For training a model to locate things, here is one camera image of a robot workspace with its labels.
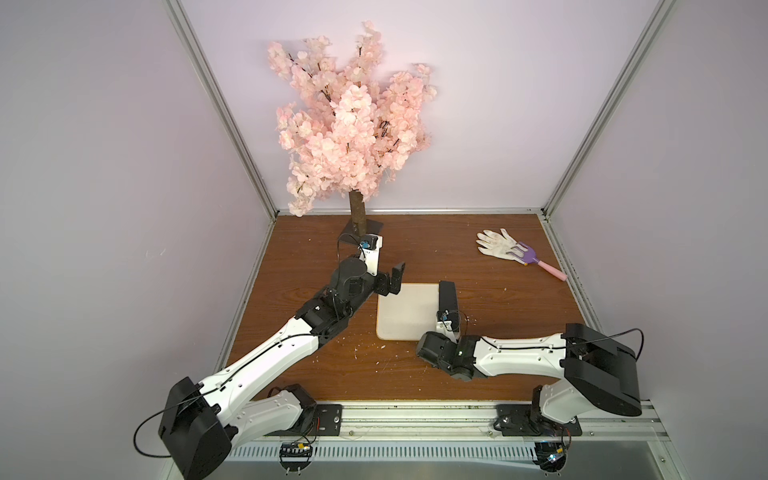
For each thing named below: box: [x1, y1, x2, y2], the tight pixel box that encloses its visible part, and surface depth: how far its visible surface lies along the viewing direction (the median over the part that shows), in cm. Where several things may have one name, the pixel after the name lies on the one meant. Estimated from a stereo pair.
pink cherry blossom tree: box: [267, 21, 436, 237], surface depth 77 cm
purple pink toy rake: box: [518, 242, 568, 282], surface depth 105 cm
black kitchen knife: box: [439, 281, 459, 332], surface depth 97 cm
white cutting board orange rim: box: [376, 283, 440, 341], surface depth 94 cm
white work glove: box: [476, 228, 528, 265], surface depth 112 cm
